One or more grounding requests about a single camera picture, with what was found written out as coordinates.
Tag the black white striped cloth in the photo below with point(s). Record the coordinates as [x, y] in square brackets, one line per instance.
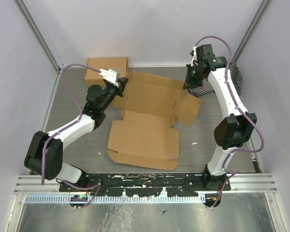
[237, 80]

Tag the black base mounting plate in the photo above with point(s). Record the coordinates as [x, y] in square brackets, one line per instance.
[152, 184]

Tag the white slotted cable duct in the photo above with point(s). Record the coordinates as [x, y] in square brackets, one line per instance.
[83, 199]

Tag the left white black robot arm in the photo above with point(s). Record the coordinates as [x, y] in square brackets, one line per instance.
[45, 153]

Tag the aluminium front rail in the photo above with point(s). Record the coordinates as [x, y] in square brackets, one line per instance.
[31, 184]

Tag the left aluminium corner post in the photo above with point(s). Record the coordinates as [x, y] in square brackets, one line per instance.
[36, 24]

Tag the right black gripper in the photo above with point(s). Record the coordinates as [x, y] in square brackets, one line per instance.
[189, 83]

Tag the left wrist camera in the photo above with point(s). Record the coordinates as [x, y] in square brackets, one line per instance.
[110, 76]

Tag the right aluminium corner post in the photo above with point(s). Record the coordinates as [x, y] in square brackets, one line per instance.
[261, 10]

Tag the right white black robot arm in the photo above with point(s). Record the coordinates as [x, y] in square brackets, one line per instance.
[237, 125]

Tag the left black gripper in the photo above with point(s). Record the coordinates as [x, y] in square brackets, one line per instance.
[123, 81]

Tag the aluminium corner post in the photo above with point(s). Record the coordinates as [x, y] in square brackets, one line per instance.
[36, 24]
[261, 10]

